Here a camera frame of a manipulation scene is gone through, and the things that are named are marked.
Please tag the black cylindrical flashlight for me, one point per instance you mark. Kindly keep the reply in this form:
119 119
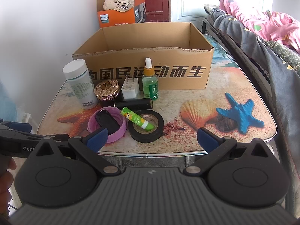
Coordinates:
136 104

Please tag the purple plastic lid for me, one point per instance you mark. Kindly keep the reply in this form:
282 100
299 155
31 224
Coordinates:
93 125

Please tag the gold lidded jar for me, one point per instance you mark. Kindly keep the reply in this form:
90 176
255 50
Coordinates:
108 92

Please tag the grey patterned quilt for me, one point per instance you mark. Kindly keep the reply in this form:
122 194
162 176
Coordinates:
284 81

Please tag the black metal bed frame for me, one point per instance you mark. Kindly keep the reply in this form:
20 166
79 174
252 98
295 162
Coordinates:
250 68

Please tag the green lip balm tube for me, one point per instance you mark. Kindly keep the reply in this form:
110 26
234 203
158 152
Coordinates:
136 119

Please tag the black electrical tape roll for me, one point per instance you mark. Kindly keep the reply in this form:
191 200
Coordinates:
143 136

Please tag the pink floral blanket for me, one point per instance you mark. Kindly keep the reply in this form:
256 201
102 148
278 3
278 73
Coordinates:
269 25

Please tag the beige cloth bag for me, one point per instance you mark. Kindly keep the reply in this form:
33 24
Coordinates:
118 5

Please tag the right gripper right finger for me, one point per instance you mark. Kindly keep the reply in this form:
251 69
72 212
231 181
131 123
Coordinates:
217 150

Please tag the person's left hand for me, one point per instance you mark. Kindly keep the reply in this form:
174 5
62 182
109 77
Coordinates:
6 182

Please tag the white USB charger plug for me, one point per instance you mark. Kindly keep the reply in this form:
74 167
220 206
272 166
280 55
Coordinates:
130 88

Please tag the orange Philips box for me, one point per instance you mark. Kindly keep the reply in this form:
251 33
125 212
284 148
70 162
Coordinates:
107 18

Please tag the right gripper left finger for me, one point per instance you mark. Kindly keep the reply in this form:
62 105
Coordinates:
87 149

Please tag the green dropper bottle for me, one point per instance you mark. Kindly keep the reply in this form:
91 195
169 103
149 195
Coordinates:
150 81

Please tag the white supplement bottle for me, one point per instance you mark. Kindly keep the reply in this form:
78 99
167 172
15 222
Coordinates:
78 77

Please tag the open brown cardboard box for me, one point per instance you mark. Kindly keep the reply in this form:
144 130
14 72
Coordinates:
180 54

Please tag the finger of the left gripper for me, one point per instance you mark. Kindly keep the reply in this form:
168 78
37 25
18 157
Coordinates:
18 126
60 137

